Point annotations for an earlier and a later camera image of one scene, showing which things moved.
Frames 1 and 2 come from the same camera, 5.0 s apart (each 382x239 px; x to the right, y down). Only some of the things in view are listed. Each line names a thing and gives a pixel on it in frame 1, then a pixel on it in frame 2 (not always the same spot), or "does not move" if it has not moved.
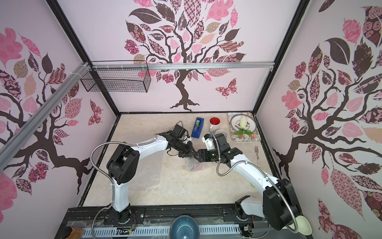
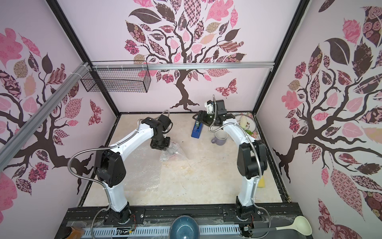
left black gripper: (189, 151) to (163, 147)
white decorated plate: (251, 125) does not move
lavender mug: (221, 134) does not move
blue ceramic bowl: (184, 227) does not move
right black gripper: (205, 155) to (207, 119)
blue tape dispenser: (197, 128) does not move
